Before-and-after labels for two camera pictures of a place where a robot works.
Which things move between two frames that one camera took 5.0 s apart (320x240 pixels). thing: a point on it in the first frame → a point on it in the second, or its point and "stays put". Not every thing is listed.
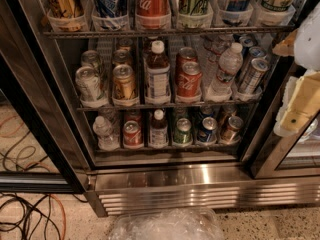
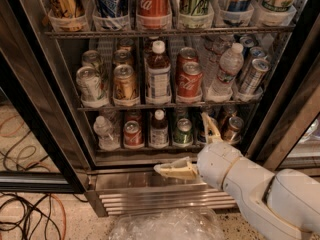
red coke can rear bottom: (133, 115) stays put
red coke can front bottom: (132, 135) stays put
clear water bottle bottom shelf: (107, 140) stays put
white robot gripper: (309, 39) → (214, 166)
